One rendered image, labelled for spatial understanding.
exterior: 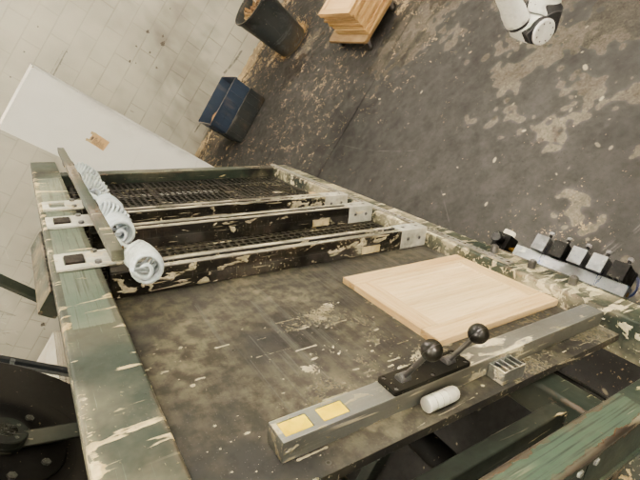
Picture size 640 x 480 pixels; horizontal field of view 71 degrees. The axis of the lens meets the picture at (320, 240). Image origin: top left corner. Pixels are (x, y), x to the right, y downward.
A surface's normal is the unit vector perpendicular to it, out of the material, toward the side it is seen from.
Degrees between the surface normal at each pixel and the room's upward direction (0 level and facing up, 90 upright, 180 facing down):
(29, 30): 90
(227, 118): 90
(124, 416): 60
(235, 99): 90
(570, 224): 0
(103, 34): 90
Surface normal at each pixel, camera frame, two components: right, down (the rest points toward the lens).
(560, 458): 0.07, -0.94
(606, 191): -0.68, -0.37
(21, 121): 0.52, 0.36
